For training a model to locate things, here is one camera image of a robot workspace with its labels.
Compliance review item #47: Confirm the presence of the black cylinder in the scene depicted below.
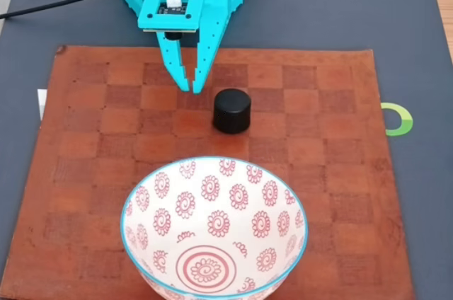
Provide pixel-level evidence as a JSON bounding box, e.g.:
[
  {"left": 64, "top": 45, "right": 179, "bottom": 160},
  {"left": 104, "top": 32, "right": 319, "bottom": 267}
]
[{"left": 212, "top": 88, "right": 253, "bottom": 134}]

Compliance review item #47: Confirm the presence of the teal camera mount with board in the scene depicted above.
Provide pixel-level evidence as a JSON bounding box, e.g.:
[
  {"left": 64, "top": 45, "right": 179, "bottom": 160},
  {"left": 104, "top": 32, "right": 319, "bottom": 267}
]
[{"left": 137, "top": 0, "right": 207, "bottom": 42}]

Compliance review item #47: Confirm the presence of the dark grey desk pad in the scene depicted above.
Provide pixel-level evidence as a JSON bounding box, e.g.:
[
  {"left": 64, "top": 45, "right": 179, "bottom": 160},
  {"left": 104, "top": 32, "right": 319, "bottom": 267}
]
[{"left": 0, "top": 0, "right": 453, "bottom": 300}]

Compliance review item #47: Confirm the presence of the white paper sheet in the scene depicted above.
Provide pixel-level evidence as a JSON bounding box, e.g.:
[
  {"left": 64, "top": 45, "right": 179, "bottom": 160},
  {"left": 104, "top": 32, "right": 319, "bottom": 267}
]
[{"left": 37, "top": 89, "right": 47, "bottom": 120}]

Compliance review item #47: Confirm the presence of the brown checkered leather mat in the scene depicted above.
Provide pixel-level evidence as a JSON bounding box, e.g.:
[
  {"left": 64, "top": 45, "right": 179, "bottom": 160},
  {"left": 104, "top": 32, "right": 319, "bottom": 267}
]
[{"left": 0, "top": 45, "right": 417, "bottom": 300}]

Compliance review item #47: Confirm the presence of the white bowl with red flowers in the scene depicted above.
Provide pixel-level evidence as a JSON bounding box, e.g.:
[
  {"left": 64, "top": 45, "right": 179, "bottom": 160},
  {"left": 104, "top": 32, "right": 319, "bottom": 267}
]
[{"left": 120, "top": 156, "right": 309, "bottom": 300}]

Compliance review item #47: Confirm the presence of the green ring logo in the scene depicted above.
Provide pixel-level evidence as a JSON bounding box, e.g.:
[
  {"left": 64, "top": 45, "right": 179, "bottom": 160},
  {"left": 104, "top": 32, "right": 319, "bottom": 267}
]
[{"left": 380, "top": 102, "right": 414, "bottom": 137}]

